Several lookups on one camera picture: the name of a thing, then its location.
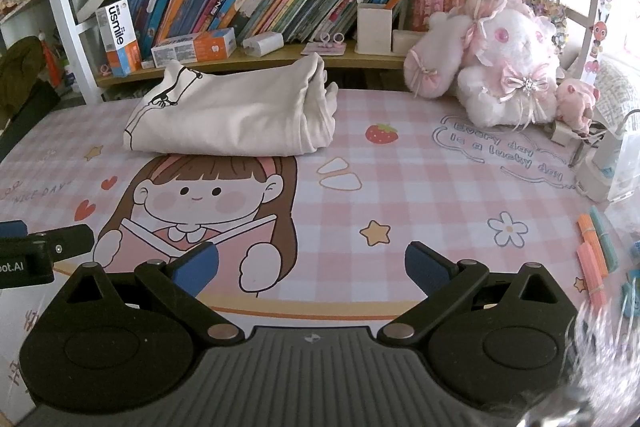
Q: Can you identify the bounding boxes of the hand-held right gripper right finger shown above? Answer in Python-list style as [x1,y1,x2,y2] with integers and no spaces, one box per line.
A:
[377,241,575,341]

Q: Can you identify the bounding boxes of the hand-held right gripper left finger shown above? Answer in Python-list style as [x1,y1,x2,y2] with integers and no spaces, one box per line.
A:
[59,243,245,341]

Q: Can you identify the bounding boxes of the cream T-shirt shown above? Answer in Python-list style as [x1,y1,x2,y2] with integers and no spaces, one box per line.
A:
[122,52,340,157]

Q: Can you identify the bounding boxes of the pink checked desk mat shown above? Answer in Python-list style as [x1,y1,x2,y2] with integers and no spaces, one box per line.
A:
[0,86,640,427]

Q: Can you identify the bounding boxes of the olive cloth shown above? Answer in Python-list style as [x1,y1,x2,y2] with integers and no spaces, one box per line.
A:
[0,35,49,108]

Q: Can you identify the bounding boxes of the orange chalk stick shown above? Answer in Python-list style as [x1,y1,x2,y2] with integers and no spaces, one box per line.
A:
[577,214,609,279]

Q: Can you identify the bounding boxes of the teal chalk stick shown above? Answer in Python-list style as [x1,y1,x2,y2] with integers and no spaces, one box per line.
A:
[588,205,620,272]

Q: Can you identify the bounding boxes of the clear plastic container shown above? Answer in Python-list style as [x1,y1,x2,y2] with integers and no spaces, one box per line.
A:
[574,126,627,204]

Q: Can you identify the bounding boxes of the white pink plush bunny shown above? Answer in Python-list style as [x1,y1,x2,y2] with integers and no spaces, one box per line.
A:
[404,0,569,128]

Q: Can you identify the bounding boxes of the clear plastic tassel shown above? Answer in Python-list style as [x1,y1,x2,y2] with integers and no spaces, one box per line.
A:
[564,294,640,427]

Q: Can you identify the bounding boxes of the tall white orange box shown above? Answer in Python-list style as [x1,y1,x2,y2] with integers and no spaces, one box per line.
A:
[96,0,143,78]

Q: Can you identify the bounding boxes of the flat white orange box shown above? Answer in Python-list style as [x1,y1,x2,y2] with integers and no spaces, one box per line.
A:
[151,28,237,69]

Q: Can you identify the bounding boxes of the small pink plush pig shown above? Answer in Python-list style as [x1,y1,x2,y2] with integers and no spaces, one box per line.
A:
[554,78,601,134]

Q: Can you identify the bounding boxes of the small white box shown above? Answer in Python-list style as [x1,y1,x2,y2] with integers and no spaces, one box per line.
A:
[391,29,427,56]

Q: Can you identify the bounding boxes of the white bookshelf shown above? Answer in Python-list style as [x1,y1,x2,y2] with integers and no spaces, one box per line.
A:
[35,0,608,105]

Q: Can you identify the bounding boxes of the clear plastic box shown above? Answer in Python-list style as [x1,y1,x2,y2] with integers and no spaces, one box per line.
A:
[606,116,640,208]

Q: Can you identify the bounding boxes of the white pen holder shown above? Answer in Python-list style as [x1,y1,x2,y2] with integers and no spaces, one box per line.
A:
[356,2,394,54]

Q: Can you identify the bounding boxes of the pink scissors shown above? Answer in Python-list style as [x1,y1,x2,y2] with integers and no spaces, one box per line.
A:
[301,32,347,56]

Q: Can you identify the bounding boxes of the cartoon wall sticker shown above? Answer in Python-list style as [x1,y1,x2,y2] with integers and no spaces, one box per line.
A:
[584,0,617,75]

